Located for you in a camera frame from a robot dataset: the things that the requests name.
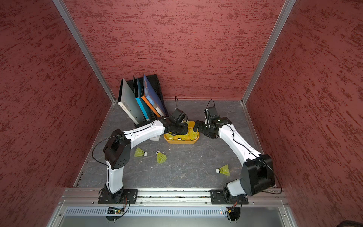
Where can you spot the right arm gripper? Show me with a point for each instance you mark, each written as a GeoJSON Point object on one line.
{"type": "Point", "coordinates": [201, 129]}

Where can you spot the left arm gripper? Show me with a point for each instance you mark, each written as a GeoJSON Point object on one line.
{"type": "Point", "coordinates": [185, 130]}

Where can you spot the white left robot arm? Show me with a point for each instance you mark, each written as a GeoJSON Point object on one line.
{"type": "Point", "coordinates": [118, 148]}

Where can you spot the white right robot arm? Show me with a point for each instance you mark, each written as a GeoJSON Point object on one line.
{"type": "Point", "coordinates": [257, 172]}

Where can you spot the yellow plastic storage box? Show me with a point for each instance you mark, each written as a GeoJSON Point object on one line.
{"type": "Point", "coordinates": [190, 138]}

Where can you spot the green shuttlecock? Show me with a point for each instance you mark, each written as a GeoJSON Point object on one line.
{"type": "Point", "coordinates": [161, 157]}
{"type": "Point", "coordinates": [140, 153]}

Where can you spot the teal book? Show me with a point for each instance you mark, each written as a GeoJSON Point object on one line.
{"type": "Point", "coordinates": [143, 106]}

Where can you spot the green shuttlecock eleventh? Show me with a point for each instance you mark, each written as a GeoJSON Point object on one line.
{"type": "Point", "coordinates": [224, 170]}

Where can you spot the orange blue book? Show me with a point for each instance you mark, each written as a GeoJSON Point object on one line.
{"type": "Point", "coordinates": [152, 99]}

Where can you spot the black mesh file organizer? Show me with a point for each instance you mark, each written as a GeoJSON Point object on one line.
{"type": "Point", "coordinates": [154, 80]}

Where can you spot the white grey book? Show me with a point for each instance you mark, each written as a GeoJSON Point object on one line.
{"type": "Point", "coordinates": [127, 101]}

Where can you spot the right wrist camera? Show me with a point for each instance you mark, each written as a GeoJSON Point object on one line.
{"type": "Point", "coordinates": [211, 115]}

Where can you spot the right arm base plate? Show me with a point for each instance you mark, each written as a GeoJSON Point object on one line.
{"type": "Point", "coordinates": [219, 197]}

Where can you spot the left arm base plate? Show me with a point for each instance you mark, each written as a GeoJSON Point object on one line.
{"type": "Point", "coordinates": [124, 196]}

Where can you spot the right aluminium corner post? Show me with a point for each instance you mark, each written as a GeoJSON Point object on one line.
{"type": "Point", "coordinates": [280, 22]}

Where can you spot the aluminium corner post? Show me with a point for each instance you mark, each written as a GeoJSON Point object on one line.
{"type": "Point", "coordinates": [67, 18]}
{"type": "Point", "coordinates": [280, 22]}

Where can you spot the left aluminium corner post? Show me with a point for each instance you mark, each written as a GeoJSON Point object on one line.
{"type": "Point", "coordinates": [67, 18]}

